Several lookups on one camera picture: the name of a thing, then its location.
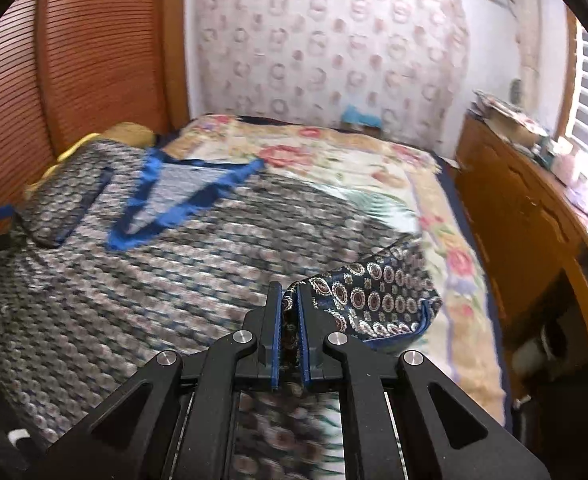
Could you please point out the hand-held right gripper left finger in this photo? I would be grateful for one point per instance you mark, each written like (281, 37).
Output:
(275, 340)

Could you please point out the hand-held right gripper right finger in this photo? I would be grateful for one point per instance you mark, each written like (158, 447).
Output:
(304, 340)

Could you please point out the dark patterned garment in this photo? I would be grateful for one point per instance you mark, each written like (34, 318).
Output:
(174, 285)

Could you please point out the floral blanket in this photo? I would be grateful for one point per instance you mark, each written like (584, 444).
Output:
(453, 260)

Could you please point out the wooden slatted panel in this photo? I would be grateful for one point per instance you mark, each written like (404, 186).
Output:
(74, 60)

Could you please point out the teal cloth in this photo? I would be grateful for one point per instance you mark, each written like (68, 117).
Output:
(359, 116)

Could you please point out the wooden dresser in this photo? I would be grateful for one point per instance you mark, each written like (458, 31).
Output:
(513, 210)

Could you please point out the cardboard box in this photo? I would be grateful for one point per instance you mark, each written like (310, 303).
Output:
(516, 130)

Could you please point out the floral printed cloth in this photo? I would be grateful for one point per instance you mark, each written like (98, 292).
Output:
(503, 106)

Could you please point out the pink container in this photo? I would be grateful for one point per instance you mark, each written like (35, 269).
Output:
(571, 167)

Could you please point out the small round fan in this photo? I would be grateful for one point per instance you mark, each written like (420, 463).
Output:
(517, 90)

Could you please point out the lace curtain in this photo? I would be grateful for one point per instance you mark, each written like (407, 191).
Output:
(526, 25)

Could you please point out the wooden window frame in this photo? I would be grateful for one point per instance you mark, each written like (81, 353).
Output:
(569, 85)

